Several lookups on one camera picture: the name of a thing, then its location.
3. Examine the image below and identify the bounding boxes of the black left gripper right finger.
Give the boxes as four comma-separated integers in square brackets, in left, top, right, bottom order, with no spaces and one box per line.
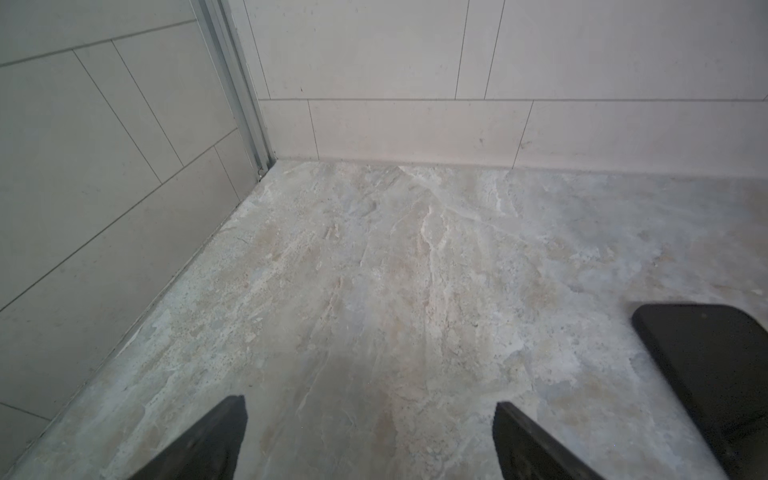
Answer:
[493,401,603,480]

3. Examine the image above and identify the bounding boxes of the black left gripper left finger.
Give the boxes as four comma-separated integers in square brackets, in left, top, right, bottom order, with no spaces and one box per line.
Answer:
[130,395,248,480]

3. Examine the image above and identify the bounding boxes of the purple-edged phone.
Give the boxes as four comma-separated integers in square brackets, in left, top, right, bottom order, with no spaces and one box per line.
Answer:
[631,303,767,479]

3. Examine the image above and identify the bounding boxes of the aluminium left corner post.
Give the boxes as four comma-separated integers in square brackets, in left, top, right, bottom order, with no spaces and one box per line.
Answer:
[190,0,276,181]

